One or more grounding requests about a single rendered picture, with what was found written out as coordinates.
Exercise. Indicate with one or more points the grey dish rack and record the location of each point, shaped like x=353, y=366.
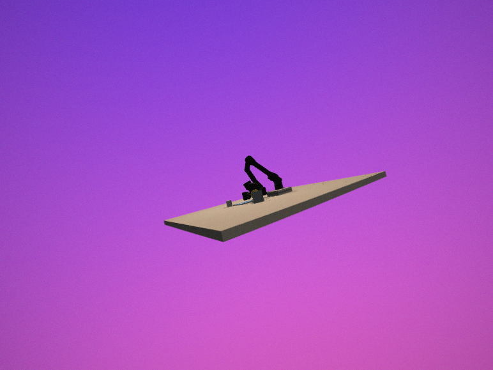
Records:
x=257, y=197

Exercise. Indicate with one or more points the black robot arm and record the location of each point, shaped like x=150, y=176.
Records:
x=249, y=160

